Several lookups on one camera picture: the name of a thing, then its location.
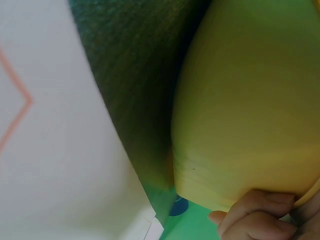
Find person's right hand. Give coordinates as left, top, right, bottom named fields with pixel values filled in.
left=208, top=188, right=320, bottom=240

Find yellow plastic bowl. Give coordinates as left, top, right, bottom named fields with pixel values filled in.
left=171, top=0, right=320, bottom=213

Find dark blue round object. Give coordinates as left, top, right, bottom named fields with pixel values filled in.
left=169, top=194, right=190, bottom=217

